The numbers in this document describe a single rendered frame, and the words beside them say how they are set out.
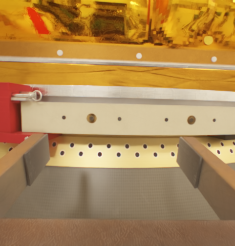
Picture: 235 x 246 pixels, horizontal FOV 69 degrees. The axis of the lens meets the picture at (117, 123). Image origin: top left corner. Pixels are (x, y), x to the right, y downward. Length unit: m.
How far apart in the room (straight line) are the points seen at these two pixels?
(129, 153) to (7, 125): 0.19
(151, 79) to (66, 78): 0.17
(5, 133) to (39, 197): 0.11
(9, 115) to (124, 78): 0.21
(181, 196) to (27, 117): 0.28
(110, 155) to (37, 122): 0.13
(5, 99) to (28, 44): 0.14
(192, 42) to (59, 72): 0.27
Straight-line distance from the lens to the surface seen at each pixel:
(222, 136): 0.37
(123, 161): 0.30
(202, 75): 0.41
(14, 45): 0.41
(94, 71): 0.36
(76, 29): 0.37
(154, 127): 0.27
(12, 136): 0.29
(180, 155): 0.17
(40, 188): 0.32
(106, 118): 0.26
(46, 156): 0.17
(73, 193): 0.30
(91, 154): 0.30
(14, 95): 0.29
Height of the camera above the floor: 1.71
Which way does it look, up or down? 7 degrees down
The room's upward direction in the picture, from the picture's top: 1 degrees clockwise
